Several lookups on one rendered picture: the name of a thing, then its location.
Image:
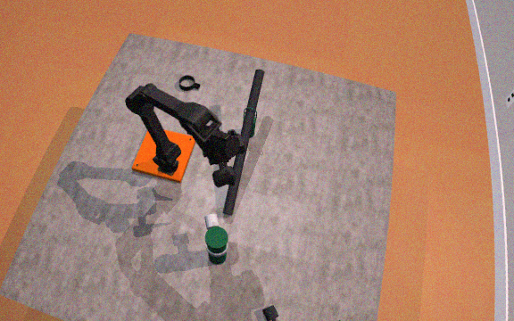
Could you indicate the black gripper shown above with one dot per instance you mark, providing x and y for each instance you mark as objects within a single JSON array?
[{"x": 223, "y": 176}]

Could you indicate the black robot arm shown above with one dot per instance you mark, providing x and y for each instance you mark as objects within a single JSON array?
[{"x": 193, "y": 118}]

